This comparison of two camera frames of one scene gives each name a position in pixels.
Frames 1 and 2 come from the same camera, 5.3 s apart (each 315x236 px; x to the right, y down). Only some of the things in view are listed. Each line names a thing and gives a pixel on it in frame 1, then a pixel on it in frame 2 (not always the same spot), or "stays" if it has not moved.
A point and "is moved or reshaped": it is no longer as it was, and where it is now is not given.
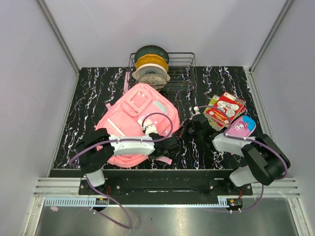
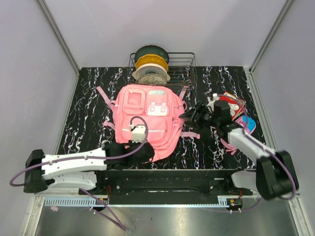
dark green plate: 151,50 stays
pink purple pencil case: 243,126 stays
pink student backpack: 124,117 is moved or reshaped
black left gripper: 151,158 to 133,144
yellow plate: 151,59 stays
